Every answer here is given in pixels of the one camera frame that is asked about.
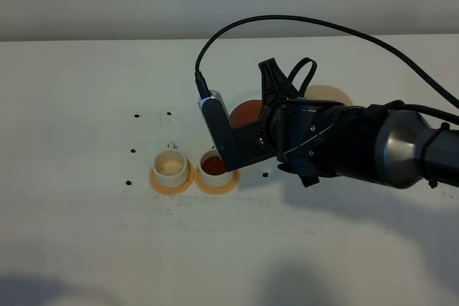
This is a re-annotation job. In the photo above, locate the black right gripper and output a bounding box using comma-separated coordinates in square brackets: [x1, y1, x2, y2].
[258, 58, 384, 188]

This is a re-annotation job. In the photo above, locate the brown clay teapot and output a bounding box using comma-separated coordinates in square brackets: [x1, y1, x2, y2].
[229, 100, 263, 128]

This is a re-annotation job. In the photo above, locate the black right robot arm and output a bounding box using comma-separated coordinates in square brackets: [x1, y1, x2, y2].
[259, 59, 458, 189]

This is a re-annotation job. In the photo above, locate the cream round teapot coaster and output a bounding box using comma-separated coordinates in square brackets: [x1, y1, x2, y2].
[304, 85, 353, 106]

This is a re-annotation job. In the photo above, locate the right white teacup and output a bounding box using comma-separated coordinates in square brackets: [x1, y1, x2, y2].
[197, 148, 230, 176]

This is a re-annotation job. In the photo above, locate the white teacup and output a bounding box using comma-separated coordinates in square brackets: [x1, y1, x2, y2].
[153, 142, 189, 188]
[197, 148, 230, 176]

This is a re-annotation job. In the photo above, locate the right orange round coaster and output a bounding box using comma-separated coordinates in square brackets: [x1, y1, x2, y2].
[194, 167, 240, 195]

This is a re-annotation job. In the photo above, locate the orange round coaster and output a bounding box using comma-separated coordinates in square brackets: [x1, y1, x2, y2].
[194, 167, 240, 195]
[148, 165, 194, 196]

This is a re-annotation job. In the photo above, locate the left white teacup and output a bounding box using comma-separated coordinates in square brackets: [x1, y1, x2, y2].
[153, 142, 189, 188]

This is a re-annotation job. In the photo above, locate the left orange round coaster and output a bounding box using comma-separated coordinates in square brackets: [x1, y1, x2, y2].
[148, 165, 194, 196]

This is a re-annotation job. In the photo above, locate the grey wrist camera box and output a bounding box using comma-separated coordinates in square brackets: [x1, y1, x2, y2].
[199, 90, 275, 171]

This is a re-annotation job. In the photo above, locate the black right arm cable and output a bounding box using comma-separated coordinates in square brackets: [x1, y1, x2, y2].
[194, 14, 459, 120]

